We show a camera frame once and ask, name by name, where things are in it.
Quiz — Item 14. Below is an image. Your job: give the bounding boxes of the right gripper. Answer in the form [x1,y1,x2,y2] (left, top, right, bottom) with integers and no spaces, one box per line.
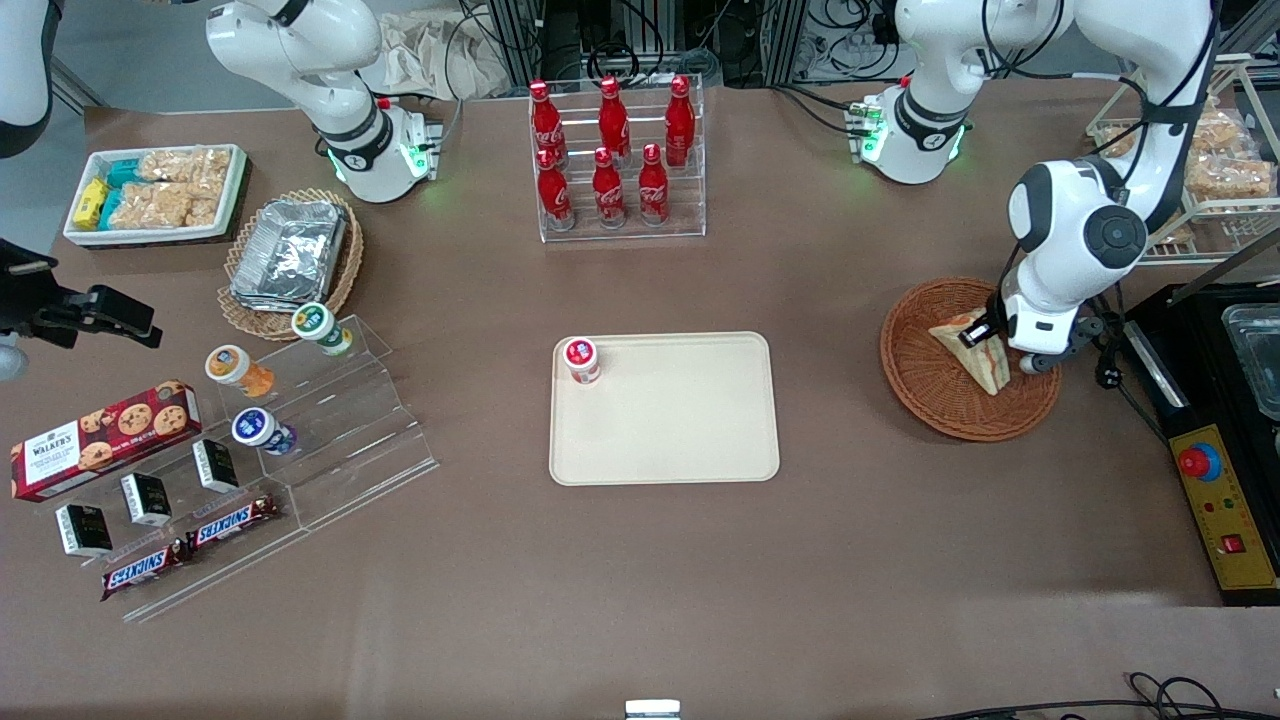
[0,238,164,351]

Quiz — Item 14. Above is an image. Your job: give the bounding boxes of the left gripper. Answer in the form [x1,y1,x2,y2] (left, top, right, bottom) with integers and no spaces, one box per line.
[957,286,1081,357]

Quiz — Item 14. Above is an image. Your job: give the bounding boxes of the triangular sandwich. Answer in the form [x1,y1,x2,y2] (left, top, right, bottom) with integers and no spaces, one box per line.
[927,310,1011,396]

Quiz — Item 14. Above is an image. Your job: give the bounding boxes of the brown round wicker basket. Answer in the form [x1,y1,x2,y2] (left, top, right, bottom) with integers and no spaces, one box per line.
[880,277,1063,443]

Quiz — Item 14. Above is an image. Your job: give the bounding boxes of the light tan wicker basket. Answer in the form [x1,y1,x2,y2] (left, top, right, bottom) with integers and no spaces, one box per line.
[217,188,365,342]

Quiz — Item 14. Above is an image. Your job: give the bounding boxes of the beige plastic tray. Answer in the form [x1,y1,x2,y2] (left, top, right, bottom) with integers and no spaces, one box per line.
[548,331,781,487]

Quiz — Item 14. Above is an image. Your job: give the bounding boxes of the yellow snack pack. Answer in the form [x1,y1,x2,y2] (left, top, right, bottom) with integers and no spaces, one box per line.
[72,178,109,231]

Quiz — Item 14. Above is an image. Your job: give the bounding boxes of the orange lid yogurt cup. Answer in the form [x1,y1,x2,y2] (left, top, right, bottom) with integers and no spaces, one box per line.
[205,344,276,400]

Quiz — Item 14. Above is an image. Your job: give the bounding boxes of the red Walkers cookie box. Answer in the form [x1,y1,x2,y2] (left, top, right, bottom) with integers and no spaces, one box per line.
[10,380,203,503]

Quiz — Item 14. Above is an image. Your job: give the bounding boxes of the white rectangular snack bin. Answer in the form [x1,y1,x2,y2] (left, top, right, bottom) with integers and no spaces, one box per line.
[62,144,249,247]

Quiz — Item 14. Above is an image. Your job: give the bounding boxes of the blue lid yogurt cup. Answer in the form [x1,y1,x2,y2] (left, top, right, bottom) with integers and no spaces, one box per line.
[231,407,299,458]

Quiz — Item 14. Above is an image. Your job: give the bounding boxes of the small black white box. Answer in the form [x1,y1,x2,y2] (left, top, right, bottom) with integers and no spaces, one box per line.
[120,473,173,528]
[192,438,241,494]
[55,503,114,558]

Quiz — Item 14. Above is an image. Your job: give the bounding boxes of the stacked aluminium foil containers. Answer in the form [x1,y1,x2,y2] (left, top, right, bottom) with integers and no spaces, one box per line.
[230,200,349,311]

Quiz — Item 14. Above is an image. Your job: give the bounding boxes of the green lid yogurt cup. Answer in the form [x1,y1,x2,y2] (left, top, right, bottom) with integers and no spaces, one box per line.
[291,302,354,358]

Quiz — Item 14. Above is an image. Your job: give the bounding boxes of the black tabletop appliance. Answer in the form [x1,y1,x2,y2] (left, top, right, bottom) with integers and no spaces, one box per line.
[1122,283,1280,608]

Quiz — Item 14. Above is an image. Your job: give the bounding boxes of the Snickers chocolate bar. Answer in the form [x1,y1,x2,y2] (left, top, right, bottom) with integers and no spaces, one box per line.
[100,540,191,603]
[185,493,282,553]

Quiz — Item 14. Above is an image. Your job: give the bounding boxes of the grey metal bar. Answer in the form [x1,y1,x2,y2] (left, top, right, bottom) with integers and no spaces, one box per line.
[1165,235,1280,306]

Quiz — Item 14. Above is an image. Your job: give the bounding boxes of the clear acrylic step display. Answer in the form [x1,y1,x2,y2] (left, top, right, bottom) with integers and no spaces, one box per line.
[120,315,441,623]

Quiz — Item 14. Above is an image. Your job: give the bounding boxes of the clear glass container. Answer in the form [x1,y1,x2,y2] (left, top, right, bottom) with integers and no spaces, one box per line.
[1222,305,1280,421]

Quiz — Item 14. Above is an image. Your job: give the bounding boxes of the yellow control panel box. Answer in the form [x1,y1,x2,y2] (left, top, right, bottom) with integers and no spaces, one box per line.
[1168,425,1279,593]

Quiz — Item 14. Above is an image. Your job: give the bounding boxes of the clear acrylic bottle rack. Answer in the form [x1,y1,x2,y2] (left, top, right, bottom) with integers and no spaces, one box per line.
[527,72,708,244]

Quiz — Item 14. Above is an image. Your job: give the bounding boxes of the red cola bottle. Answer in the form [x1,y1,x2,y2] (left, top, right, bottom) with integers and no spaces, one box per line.
[664,75,697,168]
[591,147,629,230]
[597,76,632,161]
[637,143,672,227]
[528,80,568,169]
[537,148,577,232]

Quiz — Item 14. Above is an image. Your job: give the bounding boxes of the beige cloth bag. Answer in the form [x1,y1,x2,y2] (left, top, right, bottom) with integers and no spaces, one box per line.
[358,10,513,101]

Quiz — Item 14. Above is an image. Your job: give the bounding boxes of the red lid yogurt cup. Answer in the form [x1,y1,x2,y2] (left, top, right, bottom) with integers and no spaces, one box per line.
[562,337,602,386]

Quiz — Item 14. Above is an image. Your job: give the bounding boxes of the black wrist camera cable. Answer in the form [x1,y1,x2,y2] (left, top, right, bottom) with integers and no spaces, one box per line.
[980,0,1223,301]

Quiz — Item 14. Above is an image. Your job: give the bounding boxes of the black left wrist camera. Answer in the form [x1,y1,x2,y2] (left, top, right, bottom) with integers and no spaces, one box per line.
[1020,316,1103,377]

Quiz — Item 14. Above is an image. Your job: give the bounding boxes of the black power cable with plug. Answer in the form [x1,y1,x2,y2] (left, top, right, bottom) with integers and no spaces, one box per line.
[1085,290,1171,443]

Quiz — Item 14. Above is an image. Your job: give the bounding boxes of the black arm base cable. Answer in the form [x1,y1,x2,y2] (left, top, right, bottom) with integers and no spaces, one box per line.
[770,83,867,137]

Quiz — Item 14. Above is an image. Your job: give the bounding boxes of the white wire shelf rack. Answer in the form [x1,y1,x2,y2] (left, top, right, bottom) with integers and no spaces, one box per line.
[1086,55,1280,266]

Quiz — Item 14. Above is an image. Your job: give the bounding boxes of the black floor cables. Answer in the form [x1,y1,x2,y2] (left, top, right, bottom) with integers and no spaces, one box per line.
[920,672,1280,720]

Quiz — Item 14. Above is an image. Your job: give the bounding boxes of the aluminium frame equipment rack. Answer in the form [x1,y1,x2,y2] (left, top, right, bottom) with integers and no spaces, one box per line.
[480,0,813,91]

